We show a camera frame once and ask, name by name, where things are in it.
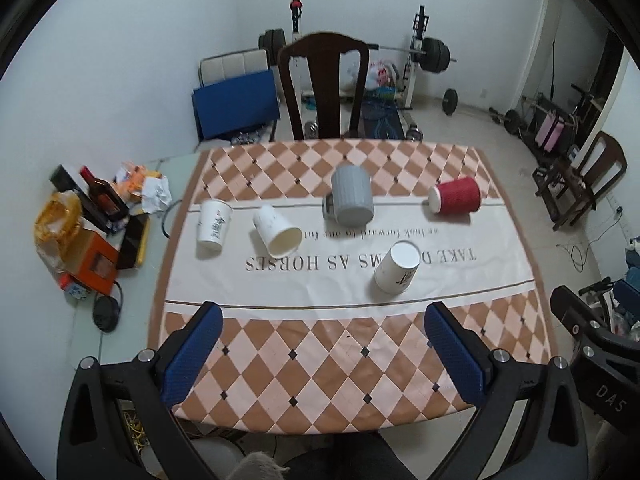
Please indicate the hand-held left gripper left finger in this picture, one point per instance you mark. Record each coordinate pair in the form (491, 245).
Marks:
(192, 355)

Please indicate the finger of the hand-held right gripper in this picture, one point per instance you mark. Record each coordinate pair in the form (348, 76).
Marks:
(572, 310)

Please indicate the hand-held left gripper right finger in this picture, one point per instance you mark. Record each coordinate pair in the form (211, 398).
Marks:
(455, 355)

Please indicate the white printed paper cup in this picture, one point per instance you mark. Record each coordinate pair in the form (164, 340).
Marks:
(397, 266)
(214, 227)

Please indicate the plain white paper cup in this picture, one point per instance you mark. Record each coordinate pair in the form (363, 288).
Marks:
(276, 236)

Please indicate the red ribbed paper cup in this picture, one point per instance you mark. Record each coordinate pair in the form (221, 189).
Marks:
(454, 197)

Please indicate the black round disc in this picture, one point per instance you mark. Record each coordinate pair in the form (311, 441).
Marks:
(106, 314)

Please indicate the checkered brown tablecloth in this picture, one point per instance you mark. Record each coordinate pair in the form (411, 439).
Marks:
(320, 355)

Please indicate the black tray with yellow rim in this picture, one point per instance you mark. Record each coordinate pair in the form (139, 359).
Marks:
(132, 242)

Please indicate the orange cardboard box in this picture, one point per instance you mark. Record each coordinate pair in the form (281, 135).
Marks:
(92, 265)

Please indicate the small blue white carton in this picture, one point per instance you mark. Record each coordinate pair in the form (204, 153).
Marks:
(75, 288)

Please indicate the dark wooden chair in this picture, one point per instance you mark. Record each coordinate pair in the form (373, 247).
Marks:
(322, 85)
(592, 175)

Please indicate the crumpled white paper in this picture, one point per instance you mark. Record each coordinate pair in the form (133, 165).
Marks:
(156, 193)

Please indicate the pink bag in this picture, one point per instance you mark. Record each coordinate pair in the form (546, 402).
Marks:
(550, 132)

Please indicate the brown glass bottle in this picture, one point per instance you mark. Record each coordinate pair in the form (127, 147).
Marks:
(104, 196)

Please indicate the yellow plastic bag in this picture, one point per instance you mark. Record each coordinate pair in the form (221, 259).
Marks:
(55, 232)

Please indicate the orange snack packets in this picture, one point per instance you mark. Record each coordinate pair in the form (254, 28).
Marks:
(132, 180)

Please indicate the grey ribbed mug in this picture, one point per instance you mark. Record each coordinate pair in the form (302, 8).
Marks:
(351, 195)

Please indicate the short barbell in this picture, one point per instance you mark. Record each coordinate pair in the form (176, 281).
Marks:
(510, 120)

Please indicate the black rectangular box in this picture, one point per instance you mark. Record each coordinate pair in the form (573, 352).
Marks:
(67, 179)

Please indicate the chrome dumbbell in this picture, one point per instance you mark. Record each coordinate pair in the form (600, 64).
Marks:
(415, 132)
(311, 129)

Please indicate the black weight plate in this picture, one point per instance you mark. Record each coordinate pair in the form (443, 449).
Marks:
(450, 102)

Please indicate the white squat rack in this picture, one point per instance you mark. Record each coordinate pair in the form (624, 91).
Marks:
(414, 70)

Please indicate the barbell with black plates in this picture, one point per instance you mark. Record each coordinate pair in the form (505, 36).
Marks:
(435, 55)

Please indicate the colourful plastic bags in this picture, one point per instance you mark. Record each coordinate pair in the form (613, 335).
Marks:
(380, 75)

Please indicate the beige cushioned bench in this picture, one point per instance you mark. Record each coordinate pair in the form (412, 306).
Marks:
(232, 66)

